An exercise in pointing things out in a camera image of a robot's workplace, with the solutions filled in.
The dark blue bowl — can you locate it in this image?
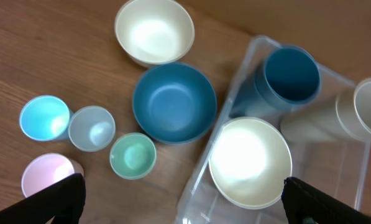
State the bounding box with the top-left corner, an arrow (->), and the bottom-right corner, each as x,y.
132,62 -> 218,144

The dark blue tall cup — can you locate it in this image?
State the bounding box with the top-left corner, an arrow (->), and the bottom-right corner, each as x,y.
229,67 -> 286,118
254,45 -> 322,110

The grey small cup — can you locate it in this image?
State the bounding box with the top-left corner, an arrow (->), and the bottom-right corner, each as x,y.
68,106 -> 116,152

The light blue small cup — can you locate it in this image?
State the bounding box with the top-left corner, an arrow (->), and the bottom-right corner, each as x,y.
19,95 -> 73,142

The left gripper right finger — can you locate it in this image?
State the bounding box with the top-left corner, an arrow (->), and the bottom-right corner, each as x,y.
281,177 -> 371,224

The cream bowl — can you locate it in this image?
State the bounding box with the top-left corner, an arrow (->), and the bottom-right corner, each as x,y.
209,117 -> 293,210
114,0 -> 195,68

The mint green small cup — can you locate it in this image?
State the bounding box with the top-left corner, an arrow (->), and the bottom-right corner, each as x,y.
109,133 -> 157,180

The pink small cup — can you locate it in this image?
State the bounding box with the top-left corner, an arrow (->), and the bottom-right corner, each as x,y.
21,153 -> 84,198

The clear plastic storage bin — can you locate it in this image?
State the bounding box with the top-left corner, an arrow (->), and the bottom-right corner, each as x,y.
175,35 -> 371,224

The cream tall cup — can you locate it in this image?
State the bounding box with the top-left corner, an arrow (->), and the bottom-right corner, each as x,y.
280,93 -> 363,143
336,78 -> 371,141

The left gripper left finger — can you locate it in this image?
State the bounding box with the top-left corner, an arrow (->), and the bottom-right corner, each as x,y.
0,174 -> 86,223

